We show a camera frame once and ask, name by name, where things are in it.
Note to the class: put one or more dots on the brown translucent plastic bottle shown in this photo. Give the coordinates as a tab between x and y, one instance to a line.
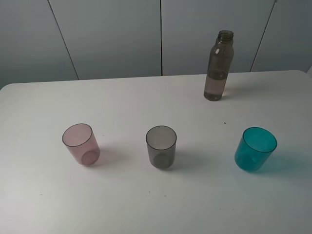
220	59

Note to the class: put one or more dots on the grey translucent plastic cup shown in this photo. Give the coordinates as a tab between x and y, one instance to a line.
161	146

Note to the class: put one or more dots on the pink translucent plastic cup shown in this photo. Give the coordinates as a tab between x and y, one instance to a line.
82	144

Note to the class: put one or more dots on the teal translucent plastic cup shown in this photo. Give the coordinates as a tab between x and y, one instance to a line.
255	147

